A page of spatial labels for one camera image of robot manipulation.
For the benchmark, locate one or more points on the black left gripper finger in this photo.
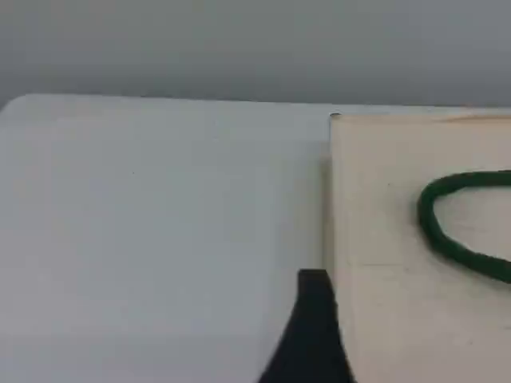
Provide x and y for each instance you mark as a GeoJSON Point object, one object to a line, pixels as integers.
{"type": "Point", "coordinates": [311, 339]}

